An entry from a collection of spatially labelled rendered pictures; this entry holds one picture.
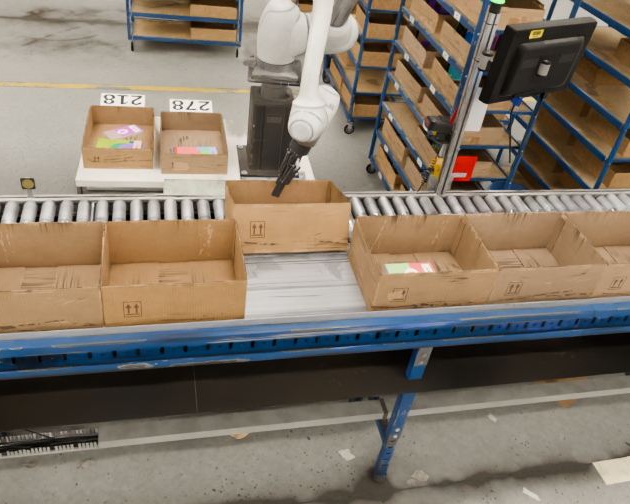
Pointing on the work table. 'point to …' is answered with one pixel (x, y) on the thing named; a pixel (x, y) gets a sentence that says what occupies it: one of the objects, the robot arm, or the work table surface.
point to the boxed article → (123, 132)
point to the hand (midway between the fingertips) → (278, 187)
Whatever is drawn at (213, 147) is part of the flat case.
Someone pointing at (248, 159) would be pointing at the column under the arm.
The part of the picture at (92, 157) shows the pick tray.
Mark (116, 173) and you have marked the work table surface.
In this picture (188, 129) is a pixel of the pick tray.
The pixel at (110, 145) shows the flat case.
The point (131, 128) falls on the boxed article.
